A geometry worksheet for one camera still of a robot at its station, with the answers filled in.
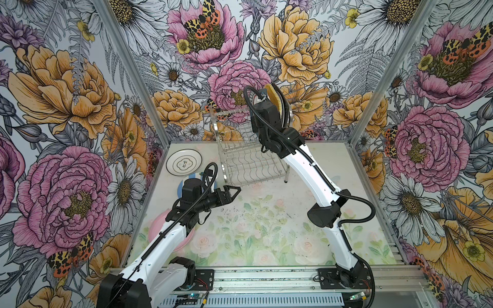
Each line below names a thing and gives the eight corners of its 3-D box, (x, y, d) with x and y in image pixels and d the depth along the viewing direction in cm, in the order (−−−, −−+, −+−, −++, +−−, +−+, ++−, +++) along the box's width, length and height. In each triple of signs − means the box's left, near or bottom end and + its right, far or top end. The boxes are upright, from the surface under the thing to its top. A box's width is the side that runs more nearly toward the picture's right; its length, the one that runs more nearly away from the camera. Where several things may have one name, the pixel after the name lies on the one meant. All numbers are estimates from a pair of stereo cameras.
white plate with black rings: (164, 176, 109) (162, 172, 107) (172, 152, 121) (171, 149, 119) (198, 176, 109) (197, 173, 107) (203, 152, 121) (203, 149, 119)
